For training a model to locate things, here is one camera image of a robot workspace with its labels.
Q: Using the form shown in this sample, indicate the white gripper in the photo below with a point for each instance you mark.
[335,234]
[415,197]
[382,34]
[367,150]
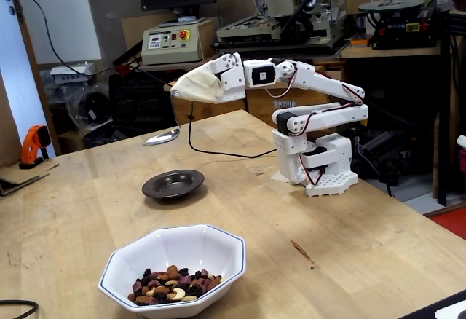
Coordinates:
[233,79]

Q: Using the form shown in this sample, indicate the beige masking tape wrap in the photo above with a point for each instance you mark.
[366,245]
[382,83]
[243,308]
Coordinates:
[196,86]

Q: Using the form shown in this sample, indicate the metal spoon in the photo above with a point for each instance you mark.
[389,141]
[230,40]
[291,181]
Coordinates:
[162,138]

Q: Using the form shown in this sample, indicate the white five-joint robot arm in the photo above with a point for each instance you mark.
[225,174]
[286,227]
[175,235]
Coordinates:
[327,118]

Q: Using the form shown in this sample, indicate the brown round plate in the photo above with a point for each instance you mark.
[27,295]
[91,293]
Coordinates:
[164,188]

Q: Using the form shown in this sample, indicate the white octagonal bowl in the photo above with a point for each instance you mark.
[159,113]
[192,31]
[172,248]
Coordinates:
[174,246]

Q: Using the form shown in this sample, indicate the wooden desk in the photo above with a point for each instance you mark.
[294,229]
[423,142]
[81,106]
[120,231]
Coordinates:
[218,111]

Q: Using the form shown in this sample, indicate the beige control box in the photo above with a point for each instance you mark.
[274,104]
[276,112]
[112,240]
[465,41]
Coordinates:
[171,46]

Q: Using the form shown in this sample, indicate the black storage crate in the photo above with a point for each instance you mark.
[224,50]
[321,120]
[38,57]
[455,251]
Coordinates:
[145,100]

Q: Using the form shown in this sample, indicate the beige tape piece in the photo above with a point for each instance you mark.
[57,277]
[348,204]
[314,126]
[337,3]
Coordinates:
[278,177]

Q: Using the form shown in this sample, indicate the orange flat box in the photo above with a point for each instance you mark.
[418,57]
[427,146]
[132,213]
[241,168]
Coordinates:
[360,41]

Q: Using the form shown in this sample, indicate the clear plastic bag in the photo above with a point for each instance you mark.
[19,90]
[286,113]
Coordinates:
[91,108]

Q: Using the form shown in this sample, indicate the brown cardboard box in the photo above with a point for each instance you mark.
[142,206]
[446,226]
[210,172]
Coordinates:
[360,0]

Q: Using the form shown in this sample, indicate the small white device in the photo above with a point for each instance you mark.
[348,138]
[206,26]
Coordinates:
[73,71]

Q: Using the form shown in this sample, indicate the white board panel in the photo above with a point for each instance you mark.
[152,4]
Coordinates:
[65,16]

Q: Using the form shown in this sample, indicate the wooden shelf board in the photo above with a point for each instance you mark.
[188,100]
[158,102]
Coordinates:
[393,52]

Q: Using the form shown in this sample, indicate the black scroll saw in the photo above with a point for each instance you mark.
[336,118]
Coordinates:
[400,24]

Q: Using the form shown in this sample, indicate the black machine under bench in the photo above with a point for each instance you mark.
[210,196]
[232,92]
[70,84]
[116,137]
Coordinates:
[393,155]

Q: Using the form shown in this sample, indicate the orange hand tool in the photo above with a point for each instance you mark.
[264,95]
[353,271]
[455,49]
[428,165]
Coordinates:
[34,144]

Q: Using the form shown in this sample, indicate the nut and dried fruit mix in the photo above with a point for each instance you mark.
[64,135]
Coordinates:
[171,286]

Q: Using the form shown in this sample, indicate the flat cardboard piece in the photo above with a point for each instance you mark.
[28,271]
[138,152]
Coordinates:
[22,180]

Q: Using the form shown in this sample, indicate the red floor mat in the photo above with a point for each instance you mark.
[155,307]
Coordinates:
[451,224]

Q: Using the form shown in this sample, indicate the black flat board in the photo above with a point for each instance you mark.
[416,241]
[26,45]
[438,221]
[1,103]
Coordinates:
[418,308]

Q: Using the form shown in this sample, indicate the white flat item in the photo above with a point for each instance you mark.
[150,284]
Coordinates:
[451,311]

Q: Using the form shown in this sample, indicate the wooden door frame post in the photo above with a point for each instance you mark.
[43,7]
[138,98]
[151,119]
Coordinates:
[32,71]

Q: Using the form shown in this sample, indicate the black metal rack post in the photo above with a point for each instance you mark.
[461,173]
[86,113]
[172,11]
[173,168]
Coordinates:
[446,115]

